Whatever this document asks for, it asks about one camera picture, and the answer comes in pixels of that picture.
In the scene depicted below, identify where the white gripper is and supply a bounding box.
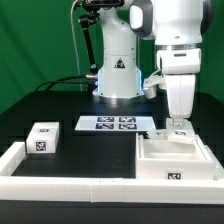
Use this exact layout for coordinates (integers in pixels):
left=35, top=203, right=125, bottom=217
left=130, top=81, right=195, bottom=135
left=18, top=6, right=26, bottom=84
left=156, top=48, right=201, bottom=128

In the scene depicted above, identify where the white cabinet door panel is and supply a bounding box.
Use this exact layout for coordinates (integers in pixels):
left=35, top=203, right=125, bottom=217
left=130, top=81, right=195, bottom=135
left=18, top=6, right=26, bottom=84
left=166, top=118, right=196, bottom=144
left=147, top=129, right=167, bottom=140

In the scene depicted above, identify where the white cabinet body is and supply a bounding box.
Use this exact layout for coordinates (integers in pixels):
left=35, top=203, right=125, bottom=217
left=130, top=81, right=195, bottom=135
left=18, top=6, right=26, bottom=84
left=135, top=135, right=215, bottom=180

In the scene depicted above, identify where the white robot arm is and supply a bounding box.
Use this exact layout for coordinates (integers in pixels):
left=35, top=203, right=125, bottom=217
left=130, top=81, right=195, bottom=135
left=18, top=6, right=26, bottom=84
left=93, top=0, right=214, bottom=127

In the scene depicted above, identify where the white fiducial marker sheet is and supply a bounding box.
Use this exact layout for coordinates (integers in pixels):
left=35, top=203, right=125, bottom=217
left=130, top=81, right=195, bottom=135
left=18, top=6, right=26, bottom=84
left=75, top=116, right=155, bottom=132

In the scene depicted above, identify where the small white tagged box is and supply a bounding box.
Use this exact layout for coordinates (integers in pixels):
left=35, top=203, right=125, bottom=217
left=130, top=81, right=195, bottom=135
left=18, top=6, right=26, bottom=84
left=26, top=122, right=60, bottom=154

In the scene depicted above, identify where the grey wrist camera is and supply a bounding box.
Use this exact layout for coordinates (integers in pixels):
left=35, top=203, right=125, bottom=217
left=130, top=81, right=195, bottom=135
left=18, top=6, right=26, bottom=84
left=143, top=70, right=166, bottom=99

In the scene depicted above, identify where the black cable bundle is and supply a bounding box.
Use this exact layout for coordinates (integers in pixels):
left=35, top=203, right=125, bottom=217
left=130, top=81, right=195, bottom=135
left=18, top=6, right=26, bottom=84
left=35, top=75, right=98, bottom=92

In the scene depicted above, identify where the white U-shaped fence frame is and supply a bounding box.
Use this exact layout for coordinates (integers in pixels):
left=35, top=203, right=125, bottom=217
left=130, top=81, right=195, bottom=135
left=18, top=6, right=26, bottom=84
left=0, top=142, right=224, bottom=205

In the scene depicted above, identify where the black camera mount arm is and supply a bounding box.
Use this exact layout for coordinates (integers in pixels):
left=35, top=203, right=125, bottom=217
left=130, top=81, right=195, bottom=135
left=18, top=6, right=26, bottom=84
left=77, top=0, right=124, bottom=75

